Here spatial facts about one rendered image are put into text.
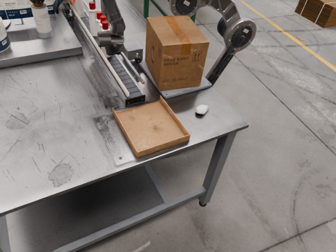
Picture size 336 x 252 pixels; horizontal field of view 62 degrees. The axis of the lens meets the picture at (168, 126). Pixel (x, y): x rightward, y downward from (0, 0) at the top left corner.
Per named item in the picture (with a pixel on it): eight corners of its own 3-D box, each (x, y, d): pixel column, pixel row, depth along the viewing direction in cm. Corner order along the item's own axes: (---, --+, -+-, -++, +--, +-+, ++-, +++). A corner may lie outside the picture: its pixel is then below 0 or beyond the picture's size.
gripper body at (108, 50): (103, 43, 145) (105, 37, 138) (121, 40, 149) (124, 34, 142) (106, 55, 145) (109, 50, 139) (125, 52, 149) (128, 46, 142)
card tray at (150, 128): (112, 113, 135) (112, 107, 132) (160, 101, 145) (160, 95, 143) (137, 158, 118) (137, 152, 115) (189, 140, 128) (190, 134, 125)
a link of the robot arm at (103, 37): (124, 24, 130) (119, 19, 137) (99, 24, 126) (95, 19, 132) (123, 49, 137) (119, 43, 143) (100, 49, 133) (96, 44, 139)
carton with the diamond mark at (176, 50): (144, 60, 167) (146, 16, 148) (181, 57, 174) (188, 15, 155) (158, 91, 148) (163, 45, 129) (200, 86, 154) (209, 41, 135)
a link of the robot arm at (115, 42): (126, 43, 136) (124, 32, 136) (112, 43, 133) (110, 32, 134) (122, 48, 142) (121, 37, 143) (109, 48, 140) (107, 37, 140)
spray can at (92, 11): (89, 33, 178) (86, 1, 164) (97, 32, 180) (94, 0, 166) (92, 37, 175) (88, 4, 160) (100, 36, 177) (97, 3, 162)
